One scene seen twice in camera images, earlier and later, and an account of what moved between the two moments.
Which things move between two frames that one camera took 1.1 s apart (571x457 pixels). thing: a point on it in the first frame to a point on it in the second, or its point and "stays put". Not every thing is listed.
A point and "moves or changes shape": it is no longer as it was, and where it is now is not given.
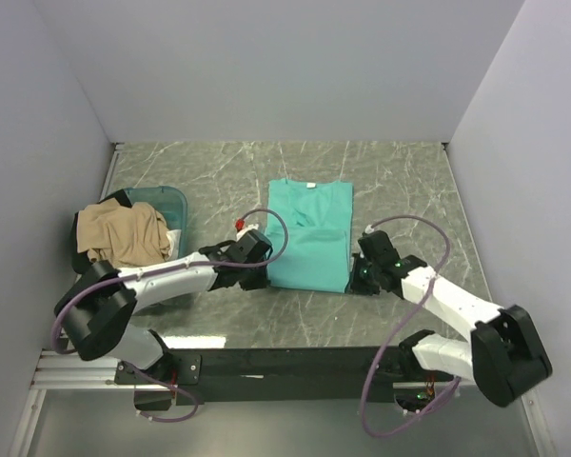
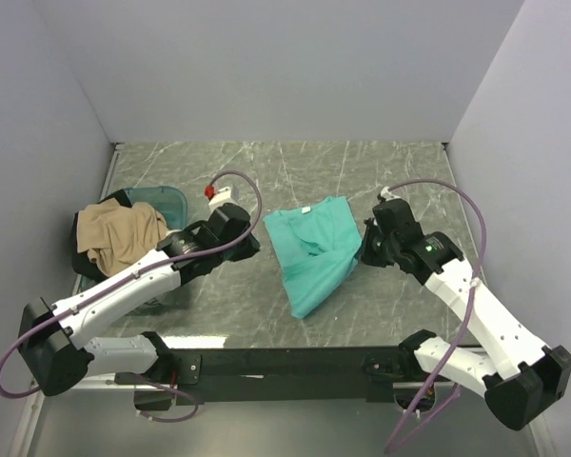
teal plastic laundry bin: [172, 204] stays put
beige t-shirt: [123, 235] stays put
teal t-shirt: [319, 217] moves or changes shape
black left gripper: [261, 281] to [250, 248]
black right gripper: [357, 287] to [365, 251]
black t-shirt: [82, 261] stays put
